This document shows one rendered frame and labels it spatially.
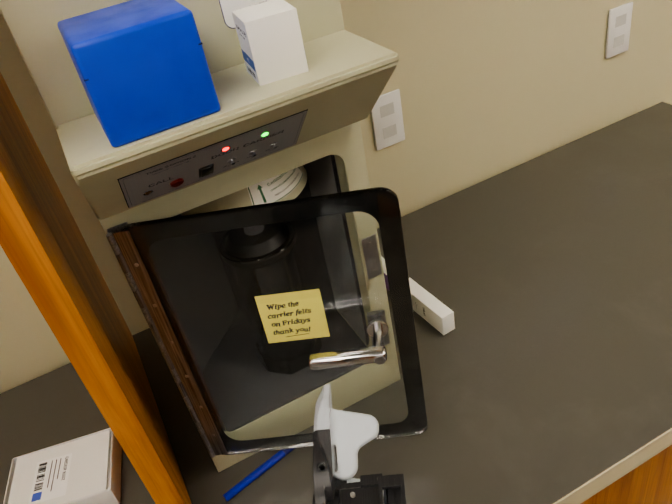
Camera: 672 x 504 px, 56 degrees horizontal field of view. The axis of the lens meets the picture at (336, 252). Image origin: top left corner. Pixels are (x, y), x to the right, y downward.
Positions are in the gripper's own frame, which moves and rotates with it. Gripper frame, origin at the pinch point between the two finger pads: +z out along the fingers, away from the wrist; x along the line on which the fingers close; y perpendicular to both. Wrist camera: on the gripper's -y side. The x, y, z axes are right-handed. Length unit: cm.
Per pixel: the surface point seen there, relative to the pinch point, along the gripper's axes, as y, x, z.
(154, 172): -12.0, 26.6, 10.1
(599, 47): 62, -7, 105
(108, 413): -24.1, 2.3, 3.3
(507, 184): 36, -26, 83
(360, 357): 3.5, 0.5, 8.8
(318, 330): -1.3, 0.9, 13.7
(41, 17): -19.0, 40.4, 15.9
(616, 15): 66, 0, 106
